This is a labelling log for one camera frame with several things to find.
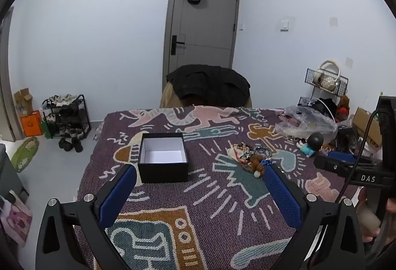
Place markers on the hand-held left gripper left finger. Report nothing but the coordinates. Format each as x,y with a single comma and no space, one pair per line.
119,195

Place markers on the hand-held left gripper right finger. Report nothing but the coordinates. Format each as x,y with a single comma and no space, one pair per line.
284,195

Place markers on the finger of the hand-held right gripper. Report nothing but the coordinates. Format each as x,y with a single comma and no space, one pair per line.
331,164
340,156

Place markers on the brown bear charm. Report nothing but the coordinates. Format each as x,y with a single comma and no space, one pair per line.
256,163

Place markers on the black gift box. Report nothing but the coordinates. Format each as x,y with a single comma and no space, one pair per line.
162,158

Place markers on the person's right hand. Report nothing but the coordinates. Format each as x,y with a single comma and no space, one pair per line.
368,220

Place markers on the large cardboard box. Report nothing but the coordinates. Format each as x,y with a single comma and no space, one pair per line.
365,127

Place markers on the black-headed blue figurine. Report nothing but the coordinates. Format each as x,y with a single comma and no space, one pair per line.
314,141

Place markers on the red plush toy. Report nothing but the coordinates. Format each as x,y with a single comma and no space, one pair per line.
342,109

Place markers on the clear plastic bag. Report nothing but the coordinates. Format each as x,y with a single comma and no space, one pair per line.
306,123

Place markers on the pair of black shoes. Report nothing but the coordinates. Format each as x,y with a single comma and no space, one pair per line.
70,144

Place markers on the white handbag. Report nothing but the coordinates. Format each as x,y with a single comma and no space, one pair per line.
326,81

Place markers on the printed purple blanket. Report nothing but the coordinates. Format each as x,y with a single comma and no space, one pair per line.
201,220

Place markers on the black shoe rack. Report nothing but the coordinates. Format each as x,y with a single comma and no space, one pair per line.
66,116

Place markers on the green paper bag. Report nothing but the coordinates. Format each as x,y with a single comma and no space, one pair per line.
47,130

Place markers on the green floor mat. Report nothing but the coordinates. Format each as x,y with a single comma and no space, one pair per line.
24,154

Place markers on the printed tote bag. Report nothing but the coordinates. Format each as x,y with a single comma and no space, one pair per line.
14,217

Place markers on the tan chair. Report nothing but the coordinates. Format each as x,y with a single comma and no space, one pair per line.
168,98

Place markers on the dark grey cabinet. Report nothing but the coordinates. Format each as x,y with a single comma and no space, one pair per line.
9,174

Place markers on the orange box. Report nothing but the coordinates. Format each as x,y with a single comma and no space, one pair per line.
31,124

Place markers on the small cardboard box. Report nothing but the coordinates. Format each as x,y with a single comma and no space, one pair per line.
22,102

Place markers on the grey door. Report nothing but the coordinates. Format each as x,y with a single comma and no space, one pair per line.
204,28

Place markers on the white light switch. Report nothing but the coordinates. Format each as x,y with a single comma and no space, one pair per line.
284,25

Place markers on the grey doorway frame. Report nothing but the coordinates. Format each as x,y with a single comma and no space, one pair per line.
6,87

